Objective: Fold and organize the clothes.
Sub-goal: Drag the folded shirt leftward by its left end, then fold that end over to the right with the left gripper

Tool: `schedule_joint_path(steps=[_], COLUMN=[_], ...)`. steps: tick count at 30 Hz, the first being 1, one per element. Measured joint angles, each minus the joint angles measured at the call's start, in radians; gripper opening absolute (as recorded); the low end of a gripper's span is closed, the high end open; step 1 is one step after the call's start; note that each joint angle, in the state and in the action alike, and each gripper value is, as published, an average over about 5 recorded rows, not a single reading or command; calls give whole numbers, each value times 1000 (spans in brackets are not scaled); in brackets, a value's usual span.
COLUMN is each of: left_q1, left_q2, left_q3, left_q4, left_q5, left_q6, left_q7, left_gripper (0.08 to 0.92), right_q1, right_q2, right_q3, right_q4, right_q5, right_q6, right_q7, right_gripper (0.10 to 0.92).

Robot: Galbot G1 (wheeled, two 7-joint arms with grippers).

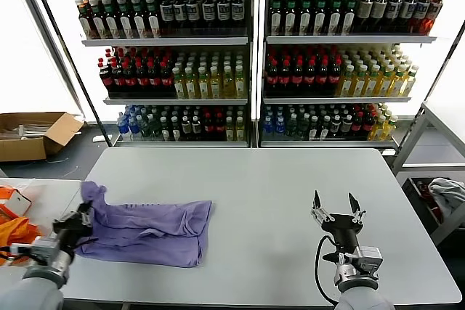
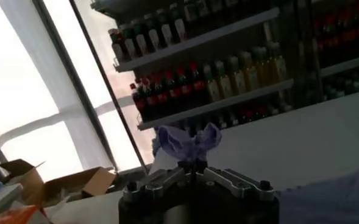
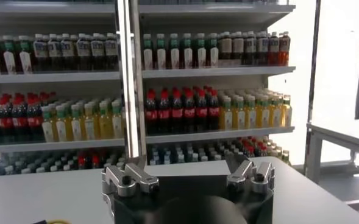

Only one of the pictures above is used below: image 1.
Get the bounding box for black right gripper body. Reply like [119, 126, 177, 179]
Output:
[322, 215, 363, 253]

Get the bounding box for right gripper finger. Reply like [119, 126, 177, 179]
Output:
[349, 192, 366, 224]
[311, 189, 334, 222]

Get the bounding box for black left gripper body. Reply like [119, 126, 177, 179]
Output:
[53, 211, 92, 242]

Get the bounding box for purple printed t-shirt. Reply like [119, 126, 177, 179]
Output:
[74, 180, 215, 269]

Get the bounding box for orange fabric bag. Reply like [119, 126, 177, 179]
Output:
[0, 217, 41, 266]

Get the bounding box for small white carton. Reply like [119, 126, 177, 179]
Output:
[6, 193, 33, 216]

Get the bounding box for black plastic crate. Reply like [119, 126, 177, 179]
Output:
[401, 176, 465, 234]

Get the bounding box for clear plastic bag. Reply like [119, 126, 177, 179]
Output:
[0, 178, 37, 195]

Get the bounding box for red cloth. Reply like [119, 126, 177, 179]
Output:
[417, 179, 445, 224]

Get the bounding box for orange packet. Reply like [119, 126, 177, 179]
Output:
[0, 185, 17, 206]

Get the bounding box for open brown cardboard box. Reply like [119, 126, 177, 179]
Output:
[0, 112, 85, 163]

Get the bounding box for white metal rack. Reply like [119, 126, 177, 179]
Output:
[392, 101, 465, 245]

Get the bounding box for dark green drink bottle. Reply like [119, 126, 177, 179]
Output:
[297, 113, 310, 139]
[286, 113, 299, 139]
[148, 115, 161, 140]
[139, 116, 152, 139]

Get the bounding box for cola bottle red cap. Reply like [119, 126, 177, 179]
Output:
[315, 60, 330, 95]
[121, 62, 137, 95]
[278, 60, 293, 95]
[134, 62, 150, 95]
[147, 62, 161, 95]
[328, 59, 342, 95]
[291, 60, 305, 95]
[110, 61, 125, 95]
[97, 62, 114, 95]
[362, 110, 375, 135]
[303, 60, 318, 95]
[202, 113, 214, 142]
[159, 62, 174, 95]
[214, 113, 225, 142]
[351, 112, 364, 140]
[266, 60, 280, 95]

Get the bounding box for grey white cloth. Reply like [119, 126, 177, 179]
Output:
[428, 177, 465, 224]

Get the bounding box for white packing strips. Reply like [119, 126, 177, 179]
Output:
[0, 123, 52, 142]

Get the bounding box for grey metal shelving unit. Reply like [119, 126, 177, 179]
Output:
[54, 0, 255, 148]
[256, 0, 439, 148]

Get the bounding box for dark drink bottle beige label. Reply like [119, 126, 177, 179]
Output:
[371, 0, 389, 35]
[356, 0, 375, 35]

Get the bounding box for dark drink bottle navy label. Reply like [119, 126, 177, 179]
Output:
[185, 0, 201, 37]
[384, 0, 403, 34]
[412, 0, 432, 34]
[201, 0, 217, 37]
[216, 0, 232, 37]
[158, 0, 174, 37]
[230, 0, 246, 37]
[172, 0, 187, 37]
[398, 0, 417, 34]

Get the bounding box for red drink bottle white cap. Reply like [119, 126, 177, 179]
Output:
[423, 0, 445, 34]

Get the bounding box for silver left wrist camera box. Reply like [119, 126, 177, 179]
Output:
[31, 236, 62, 264]

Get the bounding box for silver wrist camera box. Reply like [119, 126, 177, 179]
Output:
[354, 246, 384, 279]
[31, 236, 62, 264]

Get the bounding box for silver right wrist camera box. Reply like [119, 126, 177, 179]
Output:
[354, 246, 384, 279]

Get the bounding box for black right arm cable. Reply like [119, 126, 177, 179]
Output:
[314, 235, 342, 306]

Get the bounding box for black diagonal frame bar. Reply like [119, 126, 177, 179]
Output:
[24, 0, 113, 147]

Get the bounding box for grey diagonal frame beam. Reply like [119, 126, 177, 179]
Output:
[6, 0, 87, 123]

